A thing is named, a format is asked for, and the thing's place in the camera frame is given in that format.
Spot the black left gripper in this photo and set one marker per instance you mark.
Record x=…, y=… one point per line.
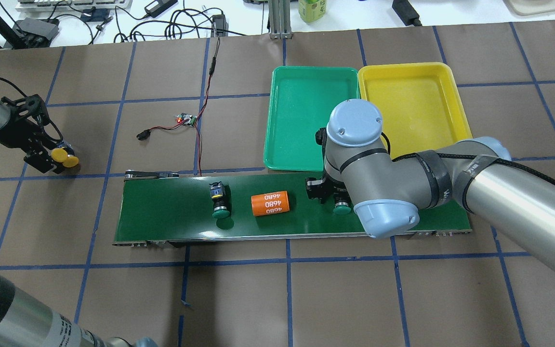
x=18, y=133

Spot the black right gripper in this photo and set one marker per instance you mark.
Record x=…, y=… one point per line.
x=326, y=189

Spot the yellow push button switch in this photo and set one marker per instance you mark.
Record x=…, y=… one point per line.
x=60, y=154
x=70, y=161

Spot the orange cylinder with 4680 label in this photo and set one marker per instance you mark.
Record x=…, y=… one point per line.
x=270, y=203

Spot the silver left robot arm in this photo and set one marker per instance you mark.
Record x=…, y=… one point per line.
x=24, y=320

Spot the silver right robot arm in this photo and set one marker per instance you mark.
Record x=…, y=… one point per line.
x=387, y=194

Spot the green plastic tray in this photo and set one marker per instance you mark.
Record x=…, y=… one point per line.
x=301, y=100

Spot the yellow plastic tray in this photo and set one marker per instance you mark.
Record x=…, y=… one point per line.
x=420, y=104

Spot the green conveyor belt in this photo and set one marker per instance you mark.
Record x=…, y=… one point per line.
x=167, y=209

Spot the small motor controller board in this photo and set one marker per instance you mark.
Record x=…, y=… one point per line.
x=186, y=120

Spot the green tea bottle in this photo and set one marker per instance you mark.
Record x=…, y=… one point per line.
x=312, y=10

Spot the black power adapter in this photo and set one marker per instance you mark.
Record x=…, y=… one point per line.
x=157, y=7

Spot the aluminium frame post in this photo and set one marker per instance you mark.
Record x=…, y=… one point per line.
x=279, y=18

